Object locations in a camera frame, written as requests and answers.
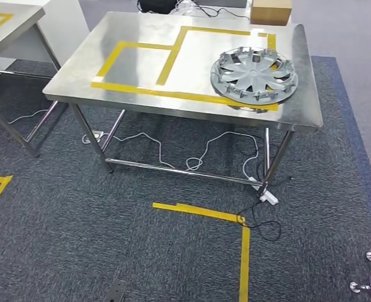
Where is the grey plastic hubcap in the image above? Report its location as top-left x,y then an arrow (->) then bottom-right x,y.
210,45 -> 299,106

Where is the stainless steel workbench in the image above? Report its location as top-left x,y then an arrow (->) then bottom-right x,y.
43,10 -> 323,197

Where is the white power adapter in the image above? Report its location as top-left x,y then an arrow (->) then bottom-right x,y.
81,130 -> 104,145

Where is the white power strip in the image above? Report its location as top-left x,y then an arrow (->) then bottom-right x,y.
248,177 -> 280,206

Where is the black bag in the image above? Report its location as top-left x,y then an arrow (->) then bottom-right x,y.
137,0 -> 178,14

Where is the white table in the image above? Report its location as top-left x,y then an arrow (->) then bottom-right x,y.
169,2 -> 252,20

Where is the brown cardboard box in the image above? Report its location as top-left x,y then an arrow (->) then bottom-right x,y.
249,0 -> 293,26

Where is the white cabinet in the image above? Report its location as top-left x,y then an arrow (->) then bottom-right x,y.
0,0 -> 91,87

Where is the small stainless steel table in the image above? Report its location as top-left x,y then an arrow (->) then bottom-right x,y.
0,2 -> 63,159

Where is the chrome chair base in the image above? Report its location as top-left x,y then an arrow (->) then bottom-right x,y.
349,251 -> 371,302

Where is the white cable under workbench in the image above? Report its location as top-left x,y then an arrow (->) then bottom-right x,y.
103,131 -> 261,181

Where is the white cable bundle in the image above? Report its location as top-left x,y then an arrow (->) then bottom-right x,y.
169,0 -> 211,18

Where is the black floor cable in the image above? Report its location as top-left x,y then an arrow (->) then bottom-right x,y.
243,137 -> 282,243

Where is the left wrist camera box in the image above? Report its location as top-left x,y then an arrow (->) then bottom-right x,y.
104,279 -> 128,302

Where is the white floor cable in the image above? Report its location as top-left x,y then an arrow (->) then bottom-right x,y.
8,109 -> 49,126

